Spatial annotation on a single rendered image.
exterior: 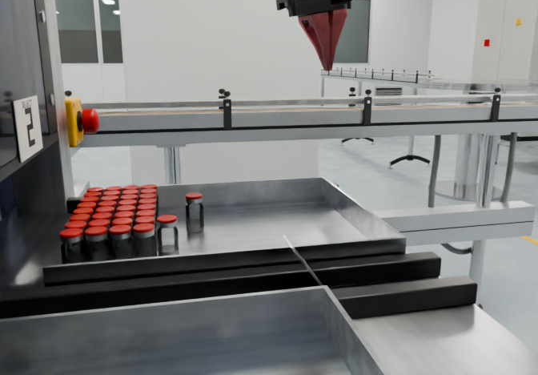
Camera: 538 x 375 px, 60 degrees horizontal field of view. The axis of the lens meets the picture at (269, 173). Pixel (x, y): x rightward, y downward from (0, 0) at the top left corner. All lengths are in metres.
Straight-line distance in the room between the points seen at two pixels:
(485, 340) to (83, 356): 0.30
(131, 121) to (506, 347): 1.21
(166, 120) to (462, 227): 1.13
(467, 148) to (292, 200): 3.52
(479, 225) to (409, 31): 8.01
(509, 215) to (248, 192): 1.43
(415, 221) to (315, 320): 1.40
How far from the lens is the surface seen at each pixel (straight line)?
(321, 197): 0.72
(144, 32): 2.04
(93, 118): 0.78
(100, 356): 0.38
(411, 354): 0.38
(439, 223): 1.82
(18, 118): 0.52
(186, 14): 2.05
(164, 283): 0.43
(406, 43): 9.71
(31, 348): 0.39
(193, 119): 1.44
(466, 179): 4.22
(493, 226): 1.96
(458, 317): 0.44
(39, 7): 0.65
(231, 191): 0.69
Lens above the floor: 1.09
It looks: 13 degrees down
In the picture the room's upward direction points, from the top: straight up
